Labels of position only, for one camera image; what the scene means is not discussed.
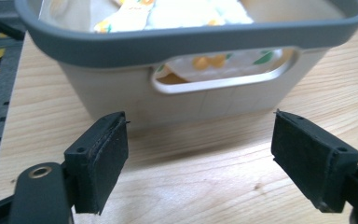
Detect black cable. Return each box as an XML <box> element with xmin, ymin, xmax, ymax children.
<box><xmin>0</xmin><ymin>11</ymin><xmax>26</xmax><ymax>41</ymax></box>

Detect white orange snack packets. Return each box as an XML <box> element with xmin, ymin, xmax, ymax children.
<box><xmin>93</xmin><ymin>0</ymin><xmax>283</xmax><ymax>86</ymax></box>

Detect white basket with grey rim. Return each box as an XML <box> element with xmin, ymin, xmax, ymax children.
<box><xmin>14</xmin><ymin>0</ymin><xmax>358</xmax><ymax>129</ymax></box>

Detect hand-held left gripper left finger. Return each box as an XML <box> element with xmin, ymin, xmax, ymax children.
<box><xmin>63</xmin><ymin>111</ymin><xmax>130</xmax><ymax>216</ymax></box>

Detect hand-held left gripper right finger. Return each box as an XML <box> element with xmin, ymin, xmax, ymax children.
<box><xmin>270</xmin><ymin>109</ymin><xmax>358</xmax><ymax>214</ymax></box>

